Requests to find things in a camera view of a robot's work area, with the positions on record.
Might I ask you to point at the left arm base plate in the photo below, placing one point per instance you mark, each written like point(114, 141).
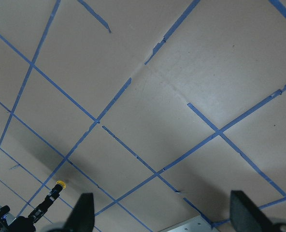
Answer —
point(195, 224)

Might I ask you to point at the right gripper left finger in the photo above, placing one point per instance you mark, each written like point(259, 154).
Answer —
point(82, 217)

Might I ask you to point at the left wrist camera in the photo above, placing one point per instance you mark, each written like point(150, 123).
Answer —
point(4, 227)

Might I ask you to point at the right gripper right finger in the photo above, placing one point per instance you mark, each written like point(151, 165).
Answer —
point(245, 216)

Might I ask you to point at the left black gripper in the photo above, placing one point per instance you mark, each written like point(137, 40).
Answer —
point(27, 224)

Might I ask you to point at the yellow push button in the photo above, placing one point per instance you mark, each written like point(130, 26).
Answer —
point(59, 186)

